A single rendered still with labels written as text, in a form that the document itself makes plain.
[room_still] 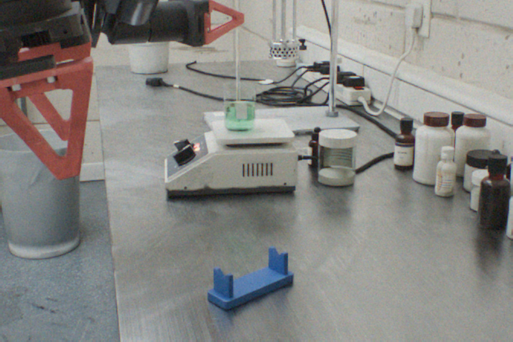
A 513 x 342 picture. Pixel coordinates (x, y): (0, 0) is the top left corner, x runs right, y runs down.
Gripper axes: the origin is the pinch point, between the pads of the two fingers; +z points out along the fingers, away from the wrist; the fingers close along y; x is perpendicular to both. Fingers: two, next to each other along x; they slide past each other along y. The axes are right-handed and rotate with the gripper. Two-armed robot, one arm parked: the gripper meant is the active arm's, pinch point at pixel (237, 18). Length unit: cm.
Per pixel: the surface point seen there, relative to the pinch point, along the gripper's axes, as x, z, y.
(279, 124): 17.0, 7.0, -0.4
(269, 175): 22.8, 1.5, -7.5
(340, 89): 23, 49, 44
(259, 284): 25.0, -14.5, -34.9
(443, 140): 18.5, 27.1, -16.3
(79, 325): 100, -7, 100
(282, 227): 25.9, -3.1, -19.7
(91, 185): 100, 31, 230
